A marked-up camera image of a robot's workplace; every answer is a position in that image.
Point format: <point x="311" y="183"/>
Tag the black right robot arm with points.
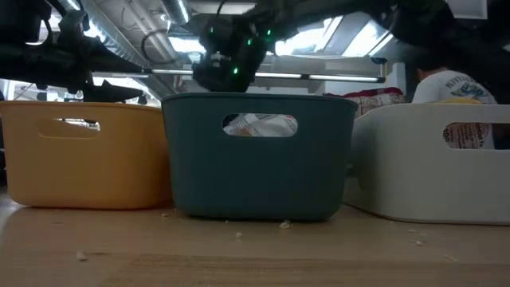
<point x="438" y="24"/>

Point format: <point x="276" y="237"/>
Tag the white plastic bin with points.
<point x="406" y="171"/>

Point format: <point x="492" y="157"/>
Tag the teal plastic bin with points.
<point x="259" y="179"/>

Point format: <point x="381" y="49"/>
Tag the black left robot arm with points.
<point x="24" y="60"/>

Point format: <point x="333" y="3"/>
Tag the yellow plastic bin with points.
<point x="79" y="167"/>

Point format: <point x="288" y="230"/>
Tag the red Maruchan noodle pack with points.
<point x="378" y="104"/>
<point x="466" y="135"/>

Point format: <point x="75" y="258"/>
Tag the person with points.
<point x="450" y="85"/>

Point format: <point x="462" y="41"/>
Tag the long horizontal metal rail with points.
<point x="279" y="74"/>

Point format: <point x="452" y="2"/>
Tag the orange Maruchan noodle pack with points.
<point x="259" y="124"/>

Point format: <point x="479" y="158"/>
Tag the silver ventilation duct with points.
<point x="119" y="40"/>
<point x="175" y="10"/>

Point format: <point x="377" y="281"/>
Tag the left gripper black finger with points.
<point x="107" y="93"/>
<point x="111" y="61"/>

